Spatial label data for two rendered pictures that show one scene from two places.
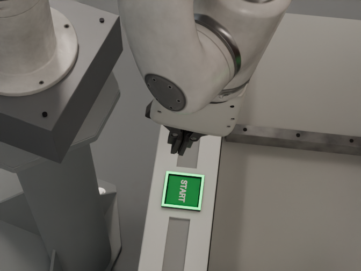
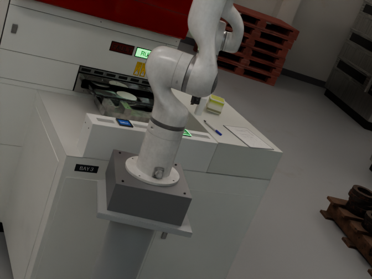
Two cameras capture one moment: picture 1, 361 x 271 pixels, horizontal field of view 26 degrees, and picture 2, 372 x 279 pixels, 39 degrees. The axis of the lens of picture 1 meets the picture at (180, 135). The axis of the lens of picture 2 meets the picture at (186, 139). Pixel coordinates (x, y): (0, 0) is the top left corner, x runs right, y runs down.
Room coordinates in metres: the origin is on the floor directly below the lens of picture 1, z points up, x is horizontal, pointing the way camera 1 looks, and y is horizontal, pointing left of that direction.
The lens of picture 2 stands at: (1.76, 1.58, 1.67)
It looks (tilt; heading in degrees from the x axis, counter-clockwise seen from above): 20 degrees down; 231
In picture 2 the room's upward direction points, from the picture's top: 21 degrees clockwise
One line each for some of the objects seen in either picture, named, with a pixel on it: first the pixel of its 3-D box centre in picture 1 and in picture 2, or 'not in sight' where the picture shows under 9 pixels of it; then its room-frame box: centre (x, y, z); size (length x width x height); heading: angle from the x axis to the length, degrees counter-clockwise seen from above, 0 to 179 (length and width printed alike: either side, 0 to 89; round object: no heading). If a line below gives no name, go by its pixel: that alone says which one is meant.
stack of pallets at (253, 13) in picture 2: not in sight; (243, 40); (-3.98, -4.98, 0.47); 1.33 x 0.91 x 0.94; 158
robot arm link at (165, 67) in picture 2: not in sight; (169, 86); (0.80, 0.24, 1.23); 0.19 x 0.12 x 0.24; 136
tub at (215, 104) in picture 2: not in sight; (215, 104); (0.14, -0.29, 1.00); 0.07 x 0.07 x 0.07; 57
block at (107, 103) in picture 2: not in sight; (108, 104); (0.65, -0.37, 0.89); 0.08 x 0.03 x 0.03; 83
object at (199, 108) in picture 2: not in sight; (200, 99); (0.28, -0.23, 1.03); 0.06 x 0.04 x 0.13; 83
